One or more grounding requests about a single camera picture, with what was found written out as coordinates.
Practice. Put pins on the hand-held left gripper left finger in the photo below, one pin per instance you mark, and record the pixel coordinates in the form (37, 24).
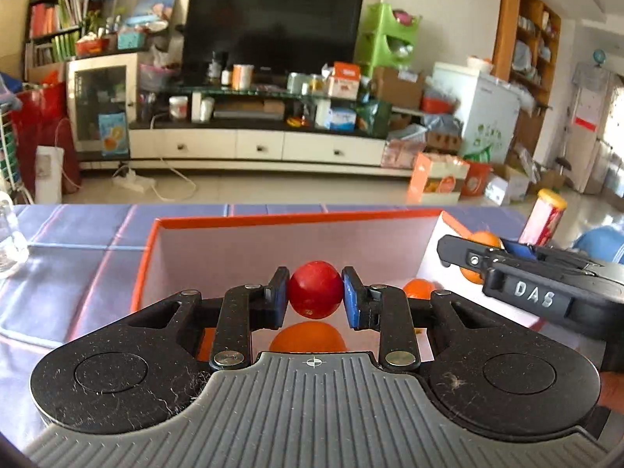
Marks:
(278, 297)

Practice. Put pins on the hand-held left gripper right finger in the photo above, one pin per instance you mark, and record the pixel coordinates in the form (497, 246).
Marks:
(351, 297)

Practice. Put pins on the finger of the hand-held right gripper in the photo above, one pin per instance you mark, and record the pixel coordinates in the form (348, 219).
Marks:
(519, 249)
(463, 253)

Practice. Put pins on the red apple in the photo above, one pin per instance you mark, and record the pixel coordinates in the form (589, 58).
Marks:
(314, 287)

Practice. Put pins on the large orange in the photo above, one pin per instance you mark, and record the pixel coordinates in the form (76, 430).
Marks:
(308, 337)

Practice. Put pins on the small orange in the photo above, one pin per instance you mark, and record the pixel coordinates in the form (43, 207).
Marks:
(419, 288)

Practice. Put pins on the orange cardboard box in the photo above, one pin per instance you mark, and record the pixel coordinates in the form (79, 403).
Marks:
(292, 239)

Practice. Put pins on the red and yellow canister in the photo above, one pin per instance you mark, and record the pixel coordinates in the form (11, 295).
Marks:
(543, 217)

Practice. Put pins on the blue ball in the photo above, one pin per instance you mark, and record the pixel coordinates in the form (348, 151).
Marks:
(599, 248)

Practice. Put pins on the orange fruit carton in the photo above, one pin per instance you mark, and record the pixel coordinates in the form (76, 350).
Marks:
(434, 180)

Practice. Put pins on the white chest freezer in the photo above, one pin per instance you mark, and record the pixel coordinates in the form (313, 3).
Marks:
(487, 107)

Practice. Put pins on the white TV stand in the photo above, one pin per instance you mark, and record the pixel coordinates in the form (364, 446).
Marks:
(253, 144)

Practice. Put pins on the brown cardboard box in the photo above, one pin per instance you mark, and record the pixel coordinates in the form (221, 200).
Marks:
(397, 88)

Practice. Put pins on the white power strip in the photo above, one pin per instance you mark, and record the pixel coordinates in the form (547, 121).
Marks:
(134, 184)

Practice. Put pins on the wooden shelf unit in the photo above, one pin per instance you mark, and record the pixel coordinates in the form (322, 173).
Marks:
(529, 58)

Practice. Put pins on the orange and white packet box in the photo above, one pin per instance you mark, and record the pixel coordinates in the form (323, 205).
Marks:
(343, 80)

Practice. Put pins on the orange and white tub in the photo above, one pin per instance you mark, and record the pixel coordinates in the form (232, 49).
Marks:
(242, 77)

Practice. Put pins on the blue snack bag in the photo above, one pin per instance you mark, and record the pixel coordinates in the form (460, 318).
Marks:
(113, 134)

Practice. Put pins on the green plastic rack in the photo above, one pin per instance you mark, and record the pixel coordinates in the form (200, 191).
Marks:
(385, 34)

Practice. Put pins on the pink basket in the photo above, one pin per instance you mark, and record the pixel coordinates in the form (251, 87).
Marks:
(156, 77)

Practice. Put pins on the white glass-door cabinet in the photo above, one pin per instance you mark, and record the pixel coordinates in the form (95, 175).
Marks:
(97, 97)

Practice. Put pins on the clear glass mug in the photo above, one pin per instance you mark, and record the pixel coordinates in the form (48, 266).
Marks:
(9, 248)

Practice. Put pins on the black television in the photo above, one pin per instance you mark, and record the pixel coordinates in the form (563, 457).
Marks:
(273, 24)

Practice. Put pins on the red bag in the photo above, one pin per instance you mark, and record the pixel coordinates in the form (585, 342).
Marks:
(44, 117)

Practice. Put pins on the teal box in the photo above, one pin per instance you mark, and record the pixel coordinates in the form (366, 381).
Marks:
(131, 38)

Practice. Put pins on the bookshelf with books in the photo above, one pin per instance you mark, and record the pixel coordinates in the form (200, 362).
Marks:
(58, 9)

